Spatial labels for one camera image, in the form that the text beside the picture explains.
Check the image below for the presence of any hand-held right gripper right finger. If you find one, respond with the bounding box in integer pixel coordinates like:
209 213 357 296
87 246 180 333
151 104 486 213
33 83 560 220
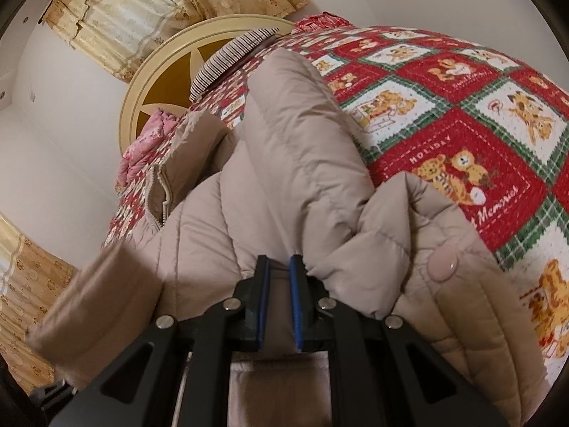
289 254 512 427

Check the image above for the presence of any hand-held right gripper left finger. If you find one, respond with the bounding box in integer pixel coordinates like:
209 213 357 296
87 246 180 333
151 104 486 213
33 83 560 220
49 255 272 427

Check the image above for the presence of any beige puffer jacket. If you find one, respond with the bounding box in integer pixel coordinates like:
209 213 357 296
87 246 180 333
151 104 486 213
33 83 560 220
27 47 549 427

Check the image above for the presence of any yellow patterned side curtain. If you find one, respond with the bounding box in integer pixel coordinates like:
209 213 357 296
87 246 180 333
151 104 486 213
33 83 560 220
0 213 76 394

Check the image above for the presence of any pink floral cloth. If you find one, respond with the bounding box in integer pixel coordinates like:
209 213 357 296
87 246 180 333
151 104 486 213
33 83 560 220
116 109 181 192

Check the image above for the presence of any cream and gold round headboard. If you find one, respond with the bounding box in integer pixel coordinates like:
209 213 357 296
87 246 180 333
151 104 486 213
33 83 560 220
119 14 296 154

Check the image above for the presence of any striped pillow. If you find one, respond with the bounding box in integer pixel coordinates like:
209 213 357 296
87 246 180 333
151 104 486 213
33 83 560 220
189 27 281 103

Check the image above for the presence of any red green printed quilt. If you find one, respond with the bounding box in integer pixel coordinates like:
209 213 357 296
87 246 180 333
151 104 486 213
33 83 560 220
100 14 569 365

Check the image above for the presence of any yellow patterned window curtain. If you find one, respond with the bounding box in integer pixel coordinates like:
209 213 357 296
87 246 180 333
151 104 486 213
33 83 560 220
40 0 309 83

